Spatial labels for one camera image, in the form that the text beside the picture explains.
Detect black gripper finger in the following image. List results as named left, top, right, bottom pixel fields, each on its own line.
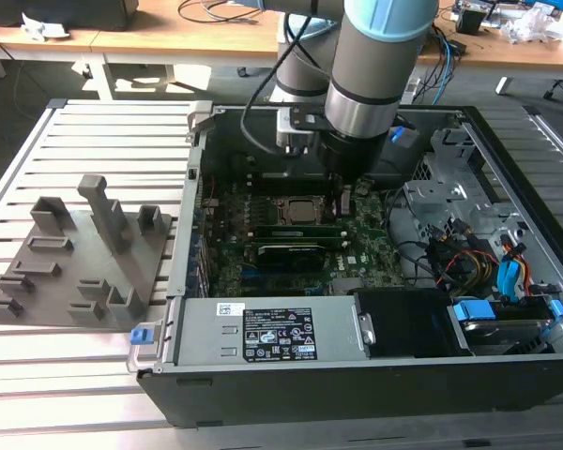
left=327, top=172, right=338, bottom=221
left=338, top=180, right=356, bottom=218

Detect CPU socket with silver CPU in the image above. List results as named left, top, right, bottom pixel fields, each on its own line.
left=269, top=194, right=332, bottom=229

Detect green motherboard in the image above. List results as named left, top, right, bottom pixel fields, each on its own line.
left=199, top=177, right=414, bottom=299

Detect black graphics card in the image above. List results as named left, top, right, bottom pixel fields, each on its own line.
left=255, top=242, right=327, bottom=272

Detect silver metal drive cage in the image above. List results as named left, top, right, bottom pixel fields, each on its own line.
left=403, top=126, right=536, bottom=245

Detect white power strip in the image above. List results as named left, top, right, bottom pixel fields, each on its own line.
left=403, top=77, right=422, bottom=104

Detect small black desk device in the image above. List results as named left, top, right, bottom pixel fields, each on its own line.
left=454, top=7, right=487, bottom=35

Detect grey power supply unit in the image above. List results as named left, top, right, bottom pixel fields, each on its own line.
left=161, top=295, right=374, bottom=374

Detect hard disk in blue carrier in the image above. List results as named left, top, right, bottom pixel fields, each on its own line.
left=445, top=299, right=563, bottom=357

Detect black PC case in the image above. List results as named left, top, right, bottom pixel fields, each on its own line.
left=126, top=100, right=563, bottom=430

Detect white crumpled paper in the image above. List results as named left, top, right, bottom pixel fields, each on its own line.
left=501, top=2, right=563, bottom=46

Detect wooden desk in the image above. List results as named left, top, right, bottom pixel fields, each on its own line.
left=0, top=0, right=563, bottom=67

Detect grey parts rack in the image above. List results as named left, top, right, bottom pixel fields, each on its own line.
left=0, top=173, right=175, bottom=334

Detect black box on desk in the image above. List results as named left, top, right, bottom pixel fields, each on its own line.
left=0, top=0, right=140, bottom=33

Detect white paper scrap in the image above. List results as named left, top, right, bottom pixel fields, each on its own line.
left=21, top=12, right=71, bottom=42

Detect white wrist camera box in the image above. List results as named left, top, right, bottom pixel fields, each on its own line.
left=275, top=107, right=329, bottom=154

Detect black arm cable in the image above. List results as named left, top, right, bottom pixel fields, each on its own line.
left=241, top=13, right=320, bottom=156

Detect blue hanging cables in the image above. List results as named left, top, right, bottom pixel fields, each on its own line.
left=431, top=27, right=461, bottom=107

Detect red yellow wire bundle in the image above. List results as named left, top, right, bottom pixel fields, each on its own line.
left=449, top=247, right=498, bottom=282

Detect blue flat data wire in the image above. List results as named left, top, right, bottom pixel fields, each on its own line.
left=495, top=260, right=529, bottom=306

